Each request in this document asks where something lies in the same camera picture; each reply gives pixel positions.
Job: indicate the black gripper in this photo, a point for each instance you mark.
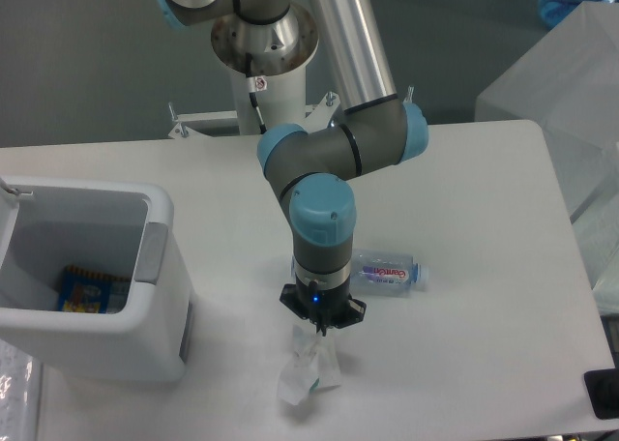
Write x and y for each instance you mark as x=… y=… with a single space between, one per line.
x=325 y=309

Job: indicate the clear plastic water bottle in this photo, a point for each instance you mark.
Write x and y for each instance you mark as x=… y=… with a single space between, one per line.
x=370 y=272

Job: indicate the white paper wrapper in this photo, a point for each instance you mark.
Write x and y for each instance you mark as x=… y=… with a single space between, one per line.
x=314 y=365

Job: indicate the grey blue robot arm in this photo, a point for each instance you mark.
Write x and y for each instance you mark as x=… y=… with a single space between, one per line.
x=310 y=172

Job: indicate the white trash can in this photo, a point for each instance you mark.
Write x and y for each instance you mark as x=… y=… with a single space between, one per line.
x=122 y=229

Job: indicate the blue snack packet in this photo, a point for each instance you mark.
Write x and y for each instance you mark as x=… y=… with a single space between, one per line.
x=85 y=291

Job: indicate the black device at table edge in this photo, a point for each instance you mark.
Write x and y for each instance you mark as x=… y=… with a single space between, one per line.
x=602 y=388

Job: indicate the clear plastic sheet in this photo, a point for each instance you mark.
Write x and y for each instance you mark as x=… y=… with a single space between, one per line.
x=21 y=382

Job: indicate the translucent white plastic box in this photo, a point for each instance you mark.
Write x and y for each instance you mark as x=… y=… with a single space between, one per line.
x=567 y=83

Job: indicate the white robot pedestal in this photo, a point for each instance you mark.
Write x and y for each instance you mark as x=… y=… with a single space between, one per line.
x=275 y=95

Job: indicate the white pedestal foot frame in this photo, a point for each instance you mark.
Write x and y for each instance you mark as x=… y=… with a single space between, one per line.
x=316 y=117

